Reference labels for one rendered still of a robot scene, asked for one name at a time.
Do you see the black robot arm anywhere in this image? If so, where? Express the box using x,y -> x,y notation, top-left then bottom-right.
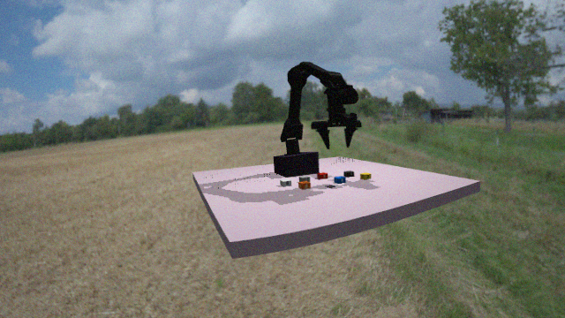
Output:
280,62 -> 358,155

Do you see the orange digit block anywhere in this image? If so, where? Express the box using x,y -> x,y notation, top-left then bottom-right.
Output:
298,181 -> 311,190

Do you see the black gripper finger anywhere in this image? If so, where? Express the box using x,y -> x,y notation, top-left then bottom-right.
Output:
343,128 -> 358,147
318,130 -> 330,149

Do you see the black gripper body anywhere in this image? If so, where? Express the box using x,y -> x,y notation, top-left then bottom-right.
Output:
311,105 -> 362,131

